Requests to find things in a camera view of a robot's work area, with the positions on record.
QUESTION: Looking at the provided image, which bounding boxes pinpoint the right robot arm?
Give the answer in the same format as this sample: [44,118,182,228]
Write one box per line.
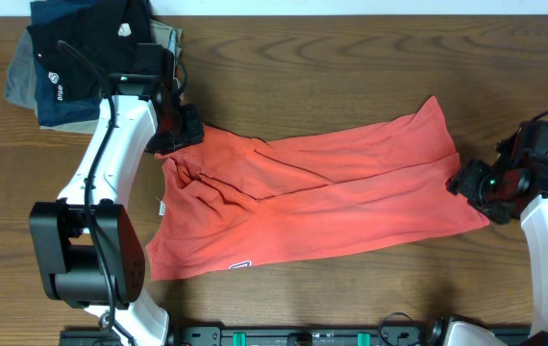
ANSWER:
[446,120,548,345]

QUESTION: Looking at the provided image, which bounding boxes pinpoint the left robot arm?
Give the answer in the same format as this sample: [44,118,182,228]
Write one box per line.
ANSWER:
[29,40,205,345]

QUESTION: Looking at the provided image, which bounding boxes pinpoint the red t-shirt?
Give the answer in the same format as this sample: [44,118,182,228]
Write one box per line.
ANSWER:
[147,98,487,281]

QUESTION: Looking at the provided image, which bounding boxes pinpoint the black folded polo shirt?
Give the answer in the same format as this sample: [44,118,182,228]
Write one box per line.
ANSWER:
[26,0,156,103]

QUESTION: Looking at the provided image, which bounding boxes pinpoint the grey folded garment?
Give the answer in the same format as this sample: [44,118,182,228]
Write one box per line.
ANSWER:
[4,31,37,111]

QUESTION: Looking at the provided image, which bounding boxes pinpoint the khaki folded garment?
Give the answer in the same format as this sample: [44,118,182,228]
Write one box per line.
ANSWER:
[40,19,183,134]

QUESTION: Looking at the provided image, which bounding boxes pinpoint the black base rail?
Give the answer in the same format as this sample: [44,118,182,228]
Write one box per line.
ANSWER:
[59,324,535,346]

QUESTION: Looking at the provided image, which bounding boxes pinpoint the navy folded shirt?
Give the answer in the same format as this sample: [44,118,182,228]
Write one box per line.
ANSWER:
[29,0,159,128]

